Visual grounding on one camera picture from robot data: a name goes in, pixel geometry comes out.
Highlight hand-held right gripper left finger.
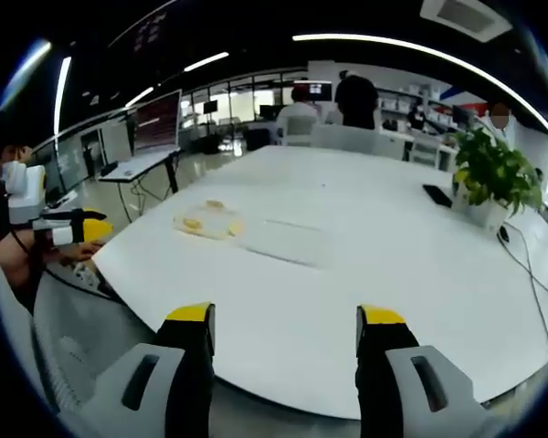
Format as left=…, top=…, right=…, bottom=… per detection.
left=79, top=301, right=216, bottom=438

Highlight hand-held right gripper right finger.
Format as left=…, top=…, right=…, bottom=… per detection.
left=354, top=304, right=499, bottom=438

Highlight person's left hand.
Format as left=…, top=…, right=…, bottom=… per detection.
left=49, top=241, right=105, bottom=269

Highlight person's head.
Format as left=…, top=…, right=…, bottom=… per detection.
left=0, top=144, right=34, bottom=166

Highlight white side desk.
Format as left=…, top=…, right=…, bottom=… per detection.
left=97, top=147, right=183, bottom=223

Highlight short ceiling light strip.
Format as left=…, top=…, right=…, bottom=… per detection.
left=183, top=50, right=230, bottom=73
left=124, top=86, right=156, bottom=110
left=53, top=56, right=73, bottom=134

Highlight large computer monitor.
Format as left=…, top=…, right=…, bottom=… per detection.
left=131, top=89, right=184, bottom=155

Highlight clear plastic bag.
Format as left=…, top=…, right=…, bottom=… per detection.
left=172, top=199, right=248, bottom=239

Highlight transparent plastic sheet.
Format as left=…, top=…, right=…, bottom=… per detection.
left=242, top=218, right=335, bottom=270

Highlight black phone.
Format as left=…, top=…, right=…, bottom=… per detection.
left=421, top=182, right=454, bottom=209

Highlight green potted plant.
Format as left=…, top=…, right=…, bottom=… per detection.
left=450, top=127, right=545, bottom=230

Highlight white storage shelves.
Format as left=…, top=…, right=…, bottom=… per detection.
left=377, top=83, right=454, bottom=125

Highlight small background monitor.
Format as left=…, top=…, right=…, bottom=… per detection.
left=292, top=80, right=334, bottom=104

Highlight long ceiling light strip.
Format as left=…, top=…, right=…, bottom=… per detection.
left=291, top=32, right=548, bottom=134

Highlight ceiling air vent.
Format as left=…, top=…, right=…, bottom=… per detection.
left=418, top=0, right=514, bottom=44

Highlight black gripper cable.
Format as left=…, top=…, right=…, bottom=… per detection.
left=7, top=226, right=45, bottom=277

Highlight black table cable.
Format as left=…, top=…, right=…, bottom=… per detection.
left=500, top=221, right=548, bottom=360

